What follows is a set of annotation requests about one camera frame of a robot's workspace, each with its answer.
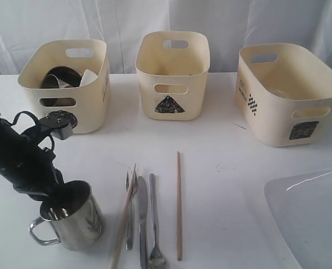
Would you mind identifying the wooden chopstick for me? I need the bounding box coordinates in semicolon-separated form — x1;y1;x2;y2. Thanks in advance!
108;164;136;269

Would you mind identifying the cream bin with square mark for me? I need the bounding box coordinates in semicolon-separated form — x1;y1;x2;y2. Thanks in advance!
235;43;332;147

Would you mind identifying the wooden chopstick apart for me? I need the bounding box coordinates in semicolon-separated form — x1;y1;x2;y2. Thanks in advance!
177;152;183;261

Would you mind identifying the stainless steel spoon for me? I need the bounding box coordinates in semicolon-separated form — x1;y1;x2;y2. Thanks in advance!
148;173;168;268

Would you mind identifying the stainless steel fork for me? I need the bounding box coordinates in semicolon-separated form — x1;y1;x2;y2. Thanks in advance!
126;173;138;251

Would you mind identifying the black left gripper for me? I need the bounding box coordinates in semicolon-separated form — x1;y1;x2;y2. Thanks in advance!
13;147;90;219

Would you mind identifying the large white square plate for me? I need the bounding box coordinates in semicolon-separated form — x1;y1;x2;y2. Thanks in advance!
264;168;332;268

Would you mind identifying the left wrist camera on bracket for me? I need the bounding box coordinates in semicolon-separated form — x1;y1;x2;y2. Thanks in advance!
10;110;79;146

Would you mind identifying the steel mug with loop handle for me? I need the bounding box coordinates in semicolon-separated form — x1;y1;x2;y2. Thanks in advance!
29;185;103;251

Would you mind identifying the stainless steel bowl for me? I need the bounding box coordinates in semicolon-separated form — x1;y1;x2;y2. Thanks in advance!
40;66;82;89

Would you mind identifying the black covered left robot arm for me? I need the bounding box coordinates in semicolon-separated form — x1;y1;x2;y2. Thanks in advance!
0;110;81;220

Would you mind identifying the cream bin with triangle mark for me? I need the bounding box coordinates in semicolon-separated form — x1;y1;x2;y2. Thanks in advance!
135;31;210;120

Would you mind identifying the stainless steel table knife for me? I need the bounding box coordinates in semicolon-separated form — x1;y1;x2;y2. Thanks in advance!
138;176;148;268

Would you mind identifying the cream bin with circle mark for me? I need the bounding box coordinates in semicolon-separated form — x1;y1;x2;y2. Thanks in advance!
18;39;110;133

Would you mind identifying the steel cup with wire handle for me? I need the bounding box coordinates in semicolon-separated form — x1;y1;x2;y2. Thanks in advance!
39;74;76;107

